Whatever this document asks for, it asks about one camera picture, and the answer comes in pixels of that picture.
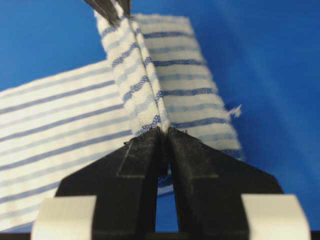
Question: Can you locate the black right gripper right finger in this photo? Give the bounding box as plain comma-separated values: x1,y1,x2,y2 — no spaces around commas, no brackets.
163,127,312,240

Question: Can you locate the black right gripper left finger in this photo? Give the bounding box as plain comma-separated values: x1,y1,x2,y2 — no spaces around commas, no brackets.
31,127,166,240

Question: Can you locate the blue table cloth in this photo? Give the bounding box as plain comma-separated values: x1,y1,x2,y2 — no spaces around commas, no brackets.
0,0,320,231

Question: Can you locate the blue striped white towel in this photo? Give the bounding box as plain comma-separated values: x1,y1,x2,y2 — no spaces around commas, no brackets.
0,13,243,233

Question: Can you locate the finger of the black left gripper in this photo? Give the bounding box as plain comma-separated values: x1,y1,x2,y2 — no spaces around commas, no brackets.
84,0,120,27
116,0,132,18

